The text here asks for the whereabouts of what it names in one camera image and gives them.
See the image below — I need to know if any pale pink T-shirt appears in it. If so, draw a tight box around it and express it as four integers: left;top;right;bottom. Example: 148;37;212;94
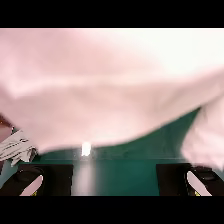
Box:
0;28;224;172

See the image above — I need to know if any grey white garment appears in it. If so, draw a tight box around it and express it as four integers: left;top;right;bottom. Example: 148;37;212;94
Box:
0;129;39;168

